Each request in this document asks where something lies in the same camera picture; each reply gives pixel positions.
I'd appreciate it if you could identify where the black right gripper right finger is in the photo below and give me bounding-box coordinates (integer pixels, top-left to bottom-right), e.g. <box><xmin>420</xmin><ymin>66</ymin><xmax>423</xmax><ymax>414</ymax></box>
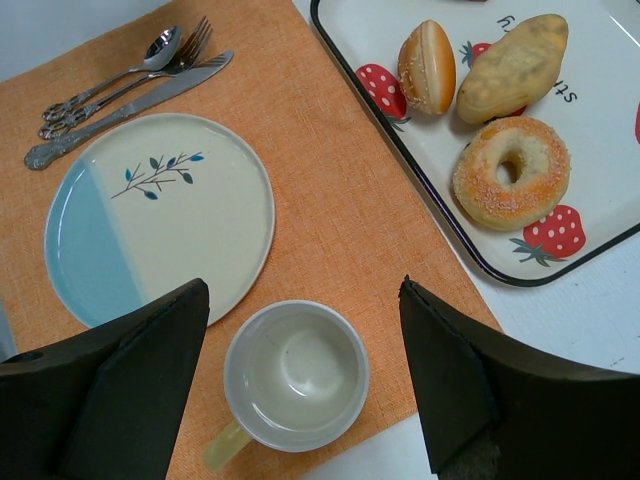
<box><xmin>399</xmin><ymin>279</ymin><xmax>639</xmax><ymax>479</ymax></box>

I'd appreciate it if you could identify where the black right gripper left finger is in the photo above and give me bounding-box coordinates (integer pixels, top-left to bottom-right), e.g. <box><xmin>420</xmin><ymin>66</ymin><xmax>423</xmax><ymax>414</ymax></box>
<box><xmin>1</xmin><ymin>279</ymin><xmax>209</xmax><ymax>479</ymax></box>

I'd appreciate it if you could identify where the sesame bread roll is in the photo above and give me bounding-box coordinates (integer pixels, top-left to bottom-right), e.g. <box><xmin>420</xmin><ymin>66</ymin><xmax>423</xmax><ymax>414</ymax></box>
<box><xmin>397</xmin><ymin>20</ymin><xmax>456</xmax><ymax>115</ymax></box>

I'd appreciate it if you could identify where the yellow mug white inside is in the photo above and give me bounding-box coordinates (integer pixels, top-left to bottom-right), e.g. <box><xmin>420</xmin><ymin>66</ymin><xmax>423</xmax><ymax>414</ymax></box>
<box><xmin>203</xmin><ymin>300</ymin><xmax>370</xmax><ymax>471</ymax></box>

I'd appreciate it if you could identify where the cream and blue plate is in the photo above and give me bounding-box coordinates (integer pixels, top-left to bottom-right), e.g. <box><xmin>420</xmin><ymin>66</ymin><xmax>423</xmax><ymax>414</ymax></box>
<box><xmin>45</xmin><ymin>113</ymin><xmax>275</xmax><ymax>328</ymax></box>

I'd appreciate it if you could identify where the orange woven placemat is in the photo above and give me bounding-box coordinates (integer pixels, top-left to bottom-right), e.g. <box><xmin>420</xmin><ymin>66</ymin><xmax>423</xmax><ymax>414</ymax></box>
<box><xmin>1</xmin><ymin>1</ymin><xmax>495</xmax><ymax>479</ymax></box>

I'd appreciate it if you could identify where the sugared bagel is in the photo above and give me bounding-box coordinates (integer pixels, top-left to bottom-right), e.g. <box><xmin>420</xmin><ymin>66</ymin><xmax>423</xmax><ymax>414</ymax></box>
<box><xmin>452</xmin><ymin>117</ymin><xmax>571</xmax><ymax>231</ymax></box>

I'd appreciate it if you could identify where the strawberry print tray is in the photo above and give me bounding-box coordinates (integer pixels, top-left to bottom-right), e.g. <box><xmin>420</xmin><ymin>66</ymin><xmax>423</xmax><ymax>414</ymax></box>
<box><xmin>310</xmin><ymin>1</ymin><xmax>639</xmax><ymax>287</ymax></box>

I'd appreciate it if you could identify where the long brown pastry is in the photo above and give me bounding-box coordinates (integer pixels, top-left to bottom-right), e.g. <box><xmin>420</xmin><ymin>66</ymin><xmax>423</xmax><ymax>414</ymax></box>
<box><xmin>456</xmin><ymin>14</ymin><xmax>569</xmax><ymax>124</ymax></box>

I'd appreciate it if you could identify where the silver fork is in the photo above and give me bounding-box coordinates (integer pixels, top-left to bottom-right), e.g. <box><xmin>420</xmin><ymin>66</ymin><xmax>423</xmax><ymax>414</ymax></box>
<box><xmin>38</xmin><ymin>16</ymin><xmax>212</xmax><ymax>140</ymax></box>

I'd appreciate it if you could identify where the silver spoon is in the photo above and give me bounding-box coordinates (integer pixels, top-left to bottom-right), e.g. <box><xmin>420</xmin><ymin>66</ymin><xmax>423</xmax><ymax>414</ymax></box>
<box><xmin>41</xmin><ymin>25</ymin><xmax>184</xmax><ymax>123</ymax></box>

